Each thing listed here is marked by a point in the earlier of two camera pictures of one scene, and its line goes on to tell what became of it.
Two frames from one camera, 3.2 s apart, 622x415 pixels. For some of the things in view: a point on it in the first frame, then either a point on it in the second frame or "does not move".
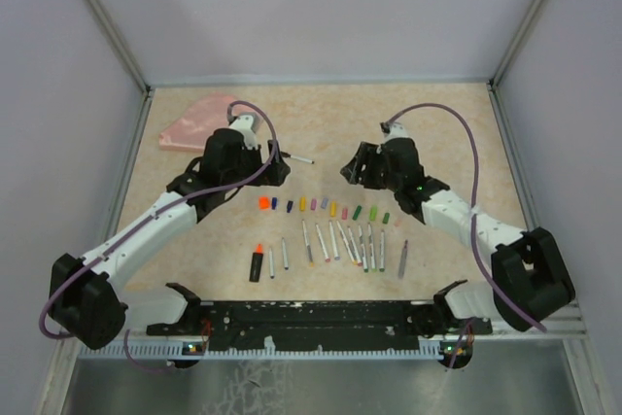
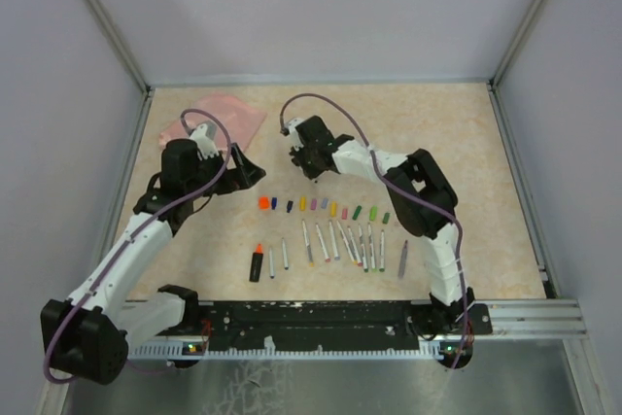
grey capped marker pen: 402,259 does not move
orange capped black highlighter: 257,263 does not move
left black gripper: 275,173 → 244,176
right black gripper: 367,154 → 296,155
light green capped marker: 373,266 does not move
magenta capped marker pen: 359,261 does not move
